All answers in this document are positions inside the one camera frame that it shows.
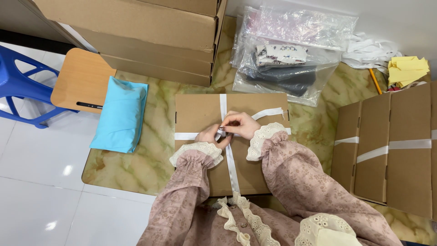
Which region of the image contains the person's right hand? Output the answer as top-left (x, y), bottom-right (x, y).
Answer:
top-left (219, 111), bottom-right (262, 140)

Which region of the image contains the person's left hand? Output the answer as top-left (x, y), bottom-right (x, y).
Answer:
top-left (196, 124), bottom-right (234, 151)

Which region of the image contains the white satin ribbon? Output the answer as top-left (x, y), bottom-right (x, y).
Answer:
top-left (175, 94), bottom-right (292, 195)

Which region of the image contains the flat brown cardboard box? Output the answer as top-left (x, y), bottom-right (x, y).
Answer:
top-left (174, 93), bottom-right (291, 197)

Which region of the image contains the dark grey folded cloth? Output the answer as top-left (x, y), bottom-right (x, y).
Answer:
top-left (245, 64), bottom-right (317, 97)

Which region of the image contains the white printed folded cloth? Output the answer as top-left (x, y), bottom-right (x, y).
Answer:
top-left (256, 44), bottom-right (308, 67)

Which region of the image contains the large brown cardboard box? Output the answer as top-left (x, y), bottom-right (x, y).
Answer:
top-left (100, 53), bottom-right (213, 87)
top-left (136, 0), bottom-right (228, 17)
top-left (32, 0), bottom-right (226, 53)
top-left (72, 25), bottom-right (217, 76)

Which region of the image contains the light blue folded cloth packet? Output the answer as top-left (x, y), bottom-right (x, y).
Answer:
top-left (89, 76), bottom-right (150, 154)

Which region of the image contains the clear plastic garment bag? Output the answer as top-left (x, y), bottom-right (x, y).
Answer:
top-left (230, 6), bottom-right (343, 108)

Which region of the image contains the ribbon-tied brown cardboard box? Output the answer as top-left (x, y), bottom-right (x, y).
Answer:
top-left (354, 92), bottom-right (392, 203)
top-left (386, 82), bottom-right (434, 220)
top-left (330, 101), bottom-right (363, 194)
top-left (430, 81), bottom-right (437, 221)

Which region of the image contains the person's pink lace dress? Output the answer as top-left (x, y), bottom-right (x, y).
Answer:
top-left (191, 192), bottom-right (363, 246)

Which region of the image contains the clear bubble plastic bag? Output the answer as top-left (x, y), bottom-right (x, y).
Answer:
top-left (255, 6), bottom-right (359, 52)

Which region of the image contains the yellow pencil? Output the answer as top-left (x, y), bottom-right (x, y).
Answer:
top-left (368, 68), bottom-right (383, 95)

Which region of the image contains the wooden chair seat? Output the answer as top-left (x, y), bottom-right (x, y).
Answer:
top-left (51, 47), bottom-right (117, 114)

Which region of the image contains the heap of white ribbon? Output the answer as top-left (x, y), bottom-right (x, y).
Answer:
top-left (341, 32), bottom-right (404, 74)

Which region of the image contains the stack of yellow paper notes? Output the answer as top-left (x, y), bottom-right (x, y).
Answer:
top-left (387, 56), bottom-right (430, 88)

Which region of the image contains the blue plastic stool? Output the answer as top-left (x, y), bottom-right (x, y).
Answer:
top-left (0, 44), bottom-right (80, 130)

